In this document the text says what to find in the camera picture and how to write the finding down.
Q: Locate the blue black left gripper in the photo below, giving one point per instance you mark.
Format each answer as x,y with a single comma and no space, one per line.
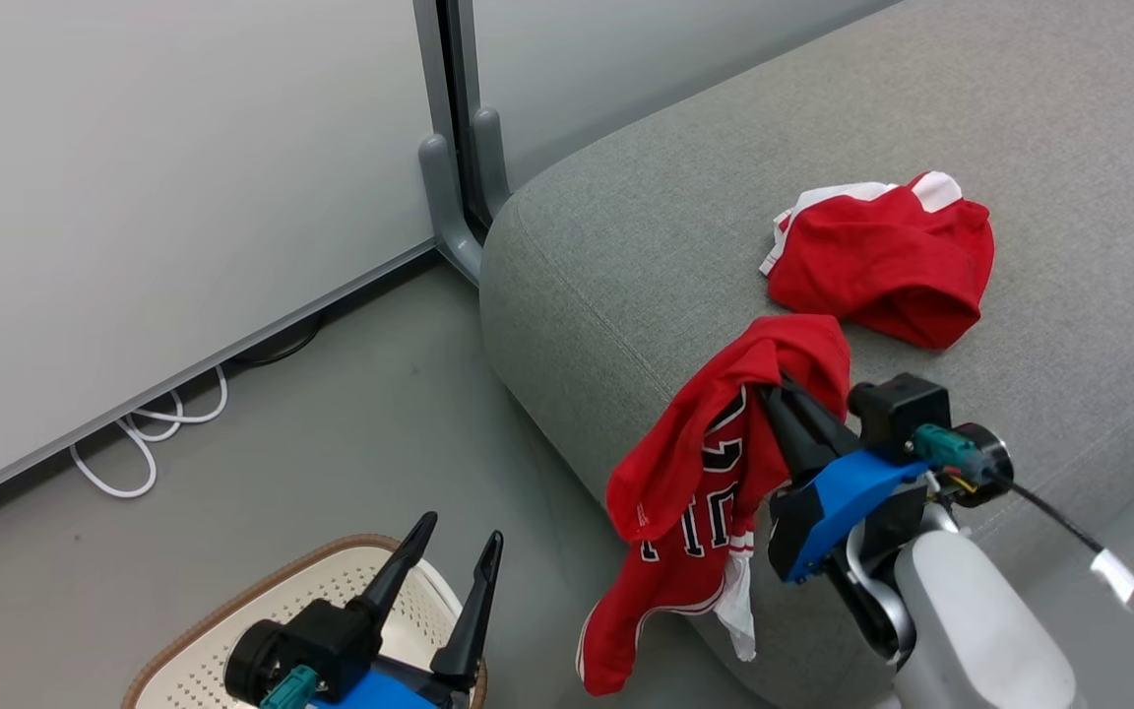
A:
321,645

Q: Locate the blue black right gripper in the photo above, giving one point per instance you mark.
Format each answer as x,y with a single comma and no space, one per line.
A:
852,502

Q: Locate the red basketball jersey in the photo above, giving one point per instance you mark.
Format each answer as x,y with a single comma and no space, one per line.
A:
685,463
882,261

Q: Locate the grey fabric sofa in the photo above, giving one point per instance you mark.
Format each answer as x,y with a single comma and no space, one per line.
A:
626,246

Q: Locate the white plastic laundry basket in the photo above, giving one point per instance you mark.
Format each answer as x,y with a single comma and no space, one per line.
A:
203,660

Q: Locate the grey partition foot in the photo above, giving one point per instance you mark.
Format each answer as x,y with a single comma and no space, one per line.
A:
490,162
454,217

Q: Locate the narrow white partition panel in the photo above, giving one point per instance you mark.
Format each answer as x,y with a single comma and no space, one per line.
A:
606,69

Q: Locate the large white partition panel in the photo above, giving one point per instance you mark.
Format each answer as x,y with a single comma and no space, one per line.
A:
154,177

